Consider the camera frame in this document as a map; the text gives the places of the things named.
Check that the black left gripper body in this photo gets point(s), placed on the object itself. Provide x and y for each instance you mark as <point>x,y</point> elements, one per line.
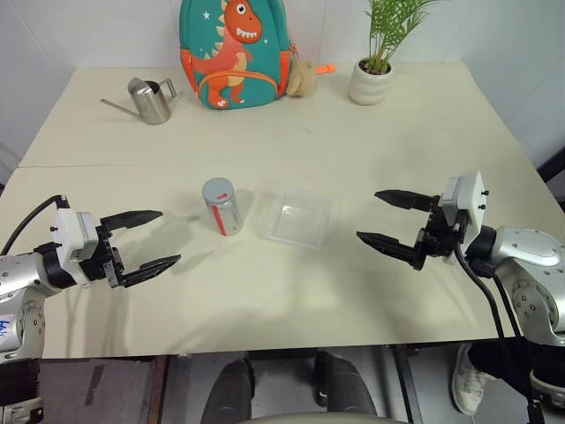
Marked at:
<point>102,260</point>

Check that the black metal table leg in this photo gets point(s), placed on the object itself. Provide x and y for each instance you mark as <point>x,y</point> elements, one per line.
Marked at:
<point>408,384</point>

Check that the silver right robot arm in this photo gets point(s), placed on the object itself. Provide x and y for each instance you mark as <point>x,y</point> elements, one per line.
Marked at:
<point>525,252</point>

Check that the white sneaker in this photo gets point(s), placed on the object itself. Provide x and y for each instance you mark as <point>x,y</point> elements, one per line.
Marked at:
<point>470,384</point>

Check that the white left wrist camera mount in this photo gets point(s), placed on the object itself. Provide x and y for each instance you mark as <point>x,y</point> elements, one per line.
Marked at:
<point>67,229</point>

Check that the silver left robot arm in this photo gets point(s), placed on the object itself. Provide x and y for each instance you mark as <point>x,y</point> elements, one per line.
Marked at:
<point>17,274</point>

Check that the tan plush toy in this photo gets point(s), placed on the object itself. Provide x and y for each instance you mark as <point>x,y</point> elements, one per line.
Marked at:
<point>302,79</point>

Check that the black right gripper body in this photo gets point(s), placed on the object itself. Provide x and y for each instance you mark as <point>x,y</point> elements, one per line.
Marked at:
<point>437,240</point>

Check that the teal dinosaur backpack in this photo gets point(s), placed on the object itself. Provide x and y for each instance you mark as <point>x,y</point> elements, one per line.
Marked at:
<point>234,53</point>

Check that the red and silver can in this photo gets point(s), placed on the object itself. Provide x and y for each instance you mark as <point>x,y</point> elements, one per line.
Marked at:
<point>226,218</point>

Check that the black trouser leg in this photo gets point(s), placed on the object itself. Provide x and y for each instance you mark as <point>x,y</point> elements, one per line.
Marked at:
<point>494,360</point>

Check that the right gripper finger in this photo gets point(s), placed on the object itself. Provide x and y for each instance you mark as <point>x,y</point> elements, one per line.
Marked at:
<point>390,246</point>
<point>404,199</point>

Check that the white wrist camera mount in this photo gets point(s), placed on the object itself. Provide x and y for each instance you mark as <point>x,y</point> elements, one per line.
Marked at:
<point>473,199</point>
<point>67,229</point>

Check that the grey lid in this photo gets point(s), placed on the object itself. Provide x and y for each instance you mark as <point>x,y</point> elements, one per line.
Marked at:
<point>217,190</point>

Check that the green plant in white pot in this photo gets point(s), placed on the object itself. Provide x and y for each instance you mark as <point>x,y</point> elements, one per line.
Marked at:
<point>370,84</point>

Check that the brown table leg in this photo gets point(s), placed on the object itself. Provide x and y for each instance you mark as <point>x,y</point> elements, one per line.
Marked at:
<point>155,388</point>

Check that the steel watering can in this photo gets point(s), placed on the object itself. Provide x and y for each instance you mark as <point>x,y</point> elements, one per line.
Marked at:
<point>150,103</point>

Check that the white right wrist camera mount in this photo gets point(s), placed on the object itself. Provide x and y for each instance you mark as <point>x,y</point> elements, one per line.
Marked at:
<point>473,199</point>

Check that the clear plastic container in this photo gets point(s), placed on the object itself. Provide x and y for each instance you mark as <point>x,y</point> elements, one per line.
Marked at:
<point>300,218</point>

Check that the orange whistle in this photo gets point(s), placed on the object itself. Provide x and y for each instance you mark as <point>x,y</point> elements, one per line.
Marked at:
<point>326,69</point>

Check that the dark rounded shape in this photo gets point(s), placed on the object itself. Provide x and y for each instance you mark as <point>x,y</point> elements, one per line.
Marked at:
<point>344,384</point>
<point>229,393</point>

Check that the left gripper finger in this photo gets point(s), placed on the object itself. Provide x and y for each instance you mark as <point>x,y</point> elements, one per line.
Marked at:
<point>132,217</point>
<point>150,269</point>

